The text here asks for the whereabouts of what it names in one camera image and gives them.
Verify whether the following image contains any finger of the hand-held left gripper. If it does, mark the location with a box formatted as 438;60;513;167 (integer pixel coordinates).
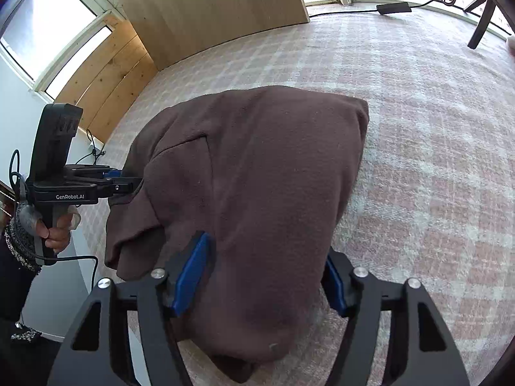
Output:
64;164;121;179
97;175;144;199

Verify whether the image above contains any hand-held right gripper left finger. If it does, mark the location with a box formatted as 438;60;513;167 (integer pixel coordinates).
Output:
48;231;211;386

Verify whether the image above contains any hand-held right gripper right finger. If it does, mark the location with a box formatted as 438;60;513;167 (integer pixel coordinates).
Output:
324;249;471;386

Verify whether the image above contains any brown fleece garment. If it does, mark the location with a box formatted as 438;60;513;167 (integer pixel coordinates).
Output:
105;85;370;384

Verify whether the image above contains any person's left forearm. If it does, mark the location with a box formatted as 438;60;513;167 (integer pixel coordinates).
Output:
0;205;45;342

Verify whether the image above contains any person's left hand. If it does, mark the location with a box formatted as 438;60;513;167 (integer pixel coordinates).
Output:
34;205;81;255

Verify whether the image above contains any pine wood headboard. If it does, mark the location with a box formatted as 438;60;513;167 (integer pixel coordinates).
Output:
54;18;157;143

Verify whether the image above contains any pink plaid bed blanket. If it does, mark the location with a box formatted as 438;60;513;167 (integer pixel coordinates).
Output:
86;8;515;386

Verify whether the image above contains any light plywood board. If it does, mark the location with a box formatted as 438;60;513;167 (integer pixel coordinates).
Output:
114;0;310;71

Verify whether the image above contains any black power adapter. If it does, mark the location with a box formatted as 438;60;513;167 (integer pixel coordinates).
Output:
376;2;412;14

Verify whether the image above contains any black tripod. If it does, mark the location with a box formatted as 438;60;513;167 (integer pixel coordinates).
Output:
463;0;497;49

